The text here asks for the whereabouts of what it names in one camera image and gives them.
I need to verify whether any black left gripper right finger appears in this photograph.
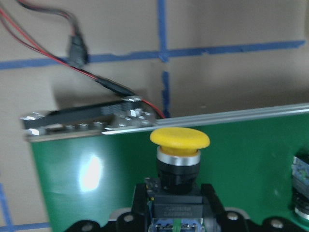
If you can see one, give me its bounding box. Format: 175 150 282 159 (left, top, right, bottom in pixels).
201 184 225 225

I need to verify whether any yellow mushroom push button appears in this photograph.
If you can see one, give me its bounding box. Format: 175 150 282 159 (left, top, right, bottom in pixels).
145 127 210 218

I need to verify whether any green push button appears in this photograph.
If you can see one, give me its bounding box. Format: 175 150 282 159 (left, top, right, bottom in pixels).
292 155 309 221

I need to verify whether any green conveyor belt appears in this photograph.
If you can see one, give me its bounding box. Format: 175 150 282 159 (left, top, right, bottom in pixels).
22 101 309 232

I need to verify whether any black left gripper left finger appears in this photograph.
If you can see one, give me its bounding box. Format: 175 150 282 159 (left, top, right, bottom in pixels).
131 183 151 225

